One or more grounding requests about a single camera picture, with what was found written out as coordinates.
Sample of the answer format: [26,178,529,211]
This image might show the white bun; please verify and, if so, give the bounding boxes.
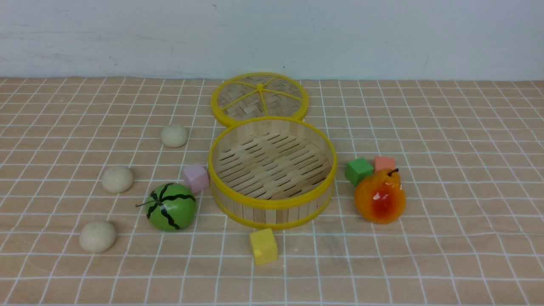
[161,124,189,148]
[79,221,116,253]
[101,165,134,193]

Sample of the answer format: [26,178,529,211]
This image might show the bamboo steamer tray yellow rim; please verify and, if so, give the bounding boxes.
[208,116,338,230]

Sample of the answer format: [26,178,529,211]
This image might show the bamboo steamer lid yellow rim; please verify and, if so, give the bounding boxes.
[210,72,309,127]

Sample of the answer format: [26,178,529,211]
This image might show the pink foam cube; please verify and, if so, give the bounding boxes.
[182,164,210,193]

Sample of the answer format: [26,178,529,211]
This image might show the green foam cube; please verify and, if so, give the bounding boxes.
[344,158,374,186]

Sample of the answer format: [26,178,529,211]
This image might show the yellow foam cube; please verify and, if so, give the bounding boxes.
[250,228,278,265]

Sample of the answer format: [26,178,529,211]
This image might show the orange foam cube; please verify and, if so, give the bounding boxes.
[374,156,396,173]

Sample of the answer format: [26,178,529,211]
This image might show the green toy watermelon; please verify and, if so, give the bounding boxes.
[135,182,198,231]

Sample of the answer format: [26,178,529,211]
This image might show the orange toy pear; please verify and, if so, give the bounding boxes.
[354,168,407,224]

